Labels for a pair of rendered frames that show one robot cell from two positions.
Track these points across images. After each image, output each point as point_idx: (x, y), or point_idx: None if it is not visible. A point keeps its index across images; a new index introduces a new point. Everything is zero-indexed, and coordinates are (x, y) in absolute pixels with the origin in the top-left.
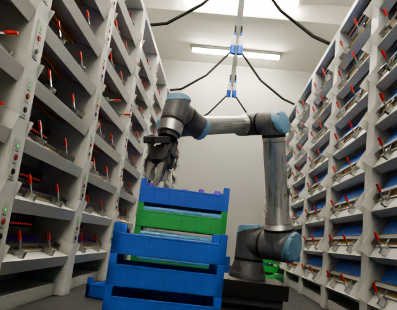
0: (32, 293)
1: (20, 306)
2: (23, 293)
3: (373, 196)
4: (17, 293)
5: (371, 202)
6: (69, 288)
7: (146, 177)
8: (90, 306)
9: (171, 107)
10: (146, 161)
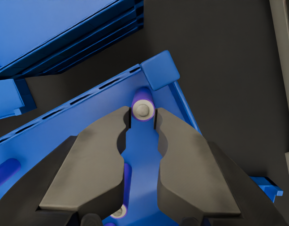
0: None
1: (276, 59)
2: None
3: None
4: None
5: None
6: None
7: (174, 117)
8: (229, 132)
9: None
10: (258, 214)
